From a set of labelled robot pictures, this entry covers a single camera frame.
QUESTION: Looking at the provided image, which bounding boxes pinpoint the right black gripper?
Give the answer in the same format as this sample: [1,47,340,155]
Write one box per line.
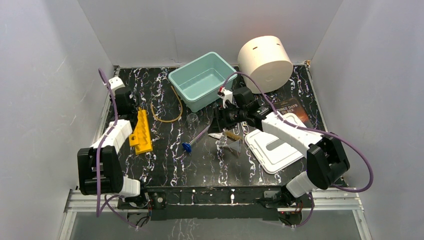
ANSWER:
[207,103,247,134]

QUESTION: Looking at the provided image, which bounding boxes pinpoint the clear glass beaker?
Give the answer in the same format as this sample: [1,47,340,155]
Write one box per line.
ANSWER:
[186,113,199,130]

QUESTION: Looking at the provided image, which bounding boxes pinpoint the blue-tipped glass rod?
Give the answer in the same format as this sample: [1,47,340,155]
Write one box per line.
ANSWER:
[181,125,210,155]

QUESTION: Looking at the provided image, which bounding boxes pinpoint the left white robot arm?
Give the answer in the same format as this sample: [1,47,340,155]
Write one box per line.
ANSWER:
[77,86,150,208]

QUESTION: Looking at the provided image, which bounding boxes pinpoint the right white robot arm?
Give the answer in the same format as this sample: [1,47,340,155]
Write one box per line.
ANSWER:
[208,86,350,207]

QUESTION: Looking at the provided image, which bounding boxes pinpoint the metal test tube clamp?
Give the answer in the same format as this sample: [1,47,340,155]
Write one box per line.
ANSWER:
[237,121,250,135]

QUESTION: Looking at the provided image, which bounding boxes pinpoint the test tube brush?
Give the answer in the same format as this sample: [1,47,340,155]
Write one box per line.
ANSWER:
[223,130,243,141]

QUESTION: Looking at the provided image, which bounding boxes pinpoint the tan rubber tube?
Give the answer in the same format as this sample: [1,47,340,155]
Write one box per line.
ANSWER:
[150,85,183,123]

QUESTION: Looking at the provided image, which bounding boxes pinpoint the yellow test tube rack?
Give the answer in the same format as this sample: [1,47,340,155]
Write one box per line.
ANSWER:
[129,107,153,155]

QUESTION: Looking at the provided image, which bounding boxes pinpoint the clear glass funnel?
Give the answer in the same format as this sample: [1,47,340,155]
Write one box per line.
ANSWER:
[216,139,242,153]

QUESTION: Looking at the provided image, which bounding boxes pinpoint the clear plastic packet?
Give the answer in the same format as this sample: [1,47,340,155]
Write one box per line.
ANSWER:
[208,132,223,140]

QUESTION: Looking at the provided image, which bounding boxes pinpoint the dark book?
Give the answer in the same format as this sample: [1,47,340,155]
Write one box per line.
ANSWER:
[273,97,313,128]

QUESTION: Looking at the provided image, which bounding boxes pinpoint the white plastic lid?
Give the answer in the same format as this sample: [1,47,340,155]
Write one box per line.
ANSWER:
[244,129,303,175]

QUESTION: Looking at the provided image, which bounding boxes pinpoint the teal plastic bin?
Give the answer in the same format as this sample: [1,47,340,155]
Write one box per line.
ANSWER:
[168,51,236,113]

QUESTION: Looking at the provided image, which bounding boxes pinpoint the cream cylindrical container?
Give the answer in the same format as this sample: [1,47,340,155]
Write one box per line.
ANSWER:
[237,35,294,94]

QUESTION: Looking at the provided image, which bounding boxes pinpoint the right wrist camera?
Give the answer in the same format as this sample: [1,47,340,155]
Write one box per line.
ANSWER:
[217,86,233,109]

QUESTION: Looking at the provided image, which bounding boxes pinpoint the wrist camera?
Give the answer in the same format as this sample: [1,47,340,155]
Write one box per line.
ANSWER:
[217,86,233,109]
[108,76,125,95]

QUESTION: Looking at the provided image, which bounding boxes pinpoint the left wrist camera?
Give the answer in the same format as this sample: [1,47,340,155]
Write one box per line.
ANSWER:
[108,76,125,95]

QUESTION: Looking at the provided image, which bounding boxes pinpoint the aluminium frame rail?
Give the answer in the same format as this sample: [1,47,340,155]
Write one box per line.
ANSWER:
[64,186,364,213]

